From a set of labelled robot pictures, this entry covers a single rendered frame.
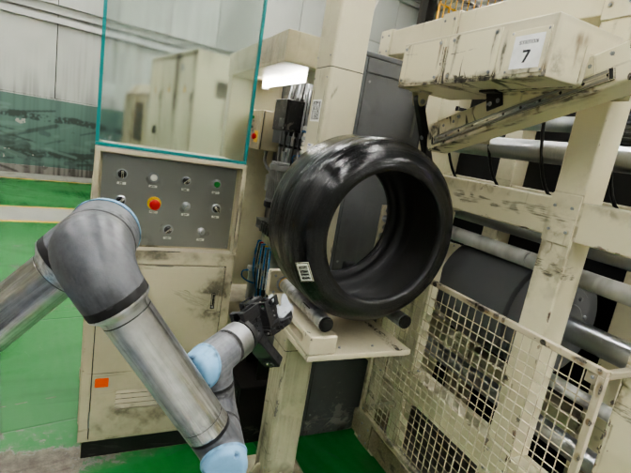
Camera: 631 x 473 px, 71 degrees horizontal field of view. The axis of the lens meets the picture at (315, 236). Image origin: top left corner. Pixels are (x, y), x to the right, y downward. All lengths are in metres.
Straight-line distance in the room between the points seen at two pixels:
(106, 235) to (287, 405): 1.32
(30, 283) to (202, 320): 1.20
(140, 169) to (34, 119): 8.15
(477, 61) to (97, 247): 1.10
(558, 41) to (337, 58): 0.67
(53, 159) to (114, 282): 9.35
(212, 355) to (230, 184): 1.11
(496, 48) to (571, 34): 0.18
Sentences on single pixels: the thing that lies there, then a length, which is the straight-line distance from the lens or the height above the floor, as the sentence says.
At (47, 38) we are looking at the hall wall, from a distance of 10.04.
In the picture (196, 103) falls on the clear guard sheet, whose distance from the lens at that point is 1.79.
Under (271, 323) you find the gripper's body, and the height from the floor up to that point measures 1.00.
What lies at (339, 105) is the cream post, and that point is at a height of 1.54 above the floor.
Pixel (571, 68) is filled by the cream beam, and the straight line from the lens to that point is 1.31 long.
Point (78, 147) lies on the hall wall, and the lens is 10.00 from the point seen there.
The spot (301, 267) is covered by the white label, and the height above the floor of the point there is 1.06.
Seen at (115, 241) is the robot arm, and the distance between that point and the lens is 0.68.
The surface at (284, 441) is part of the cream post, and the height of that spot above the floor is 0.22.
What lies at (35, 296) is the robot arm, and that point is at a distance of 0.83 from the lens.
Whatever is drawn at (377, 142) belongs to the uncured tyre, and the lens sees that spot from 1.26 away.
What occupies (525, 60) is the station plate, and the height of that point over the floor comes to 1.68.
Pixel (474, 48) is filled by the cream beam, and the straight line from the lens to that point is 1.43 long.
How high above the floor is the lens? 1.40
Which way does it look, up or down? 12 degrees down
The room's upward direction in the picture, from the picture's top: 9 degrees clockwise
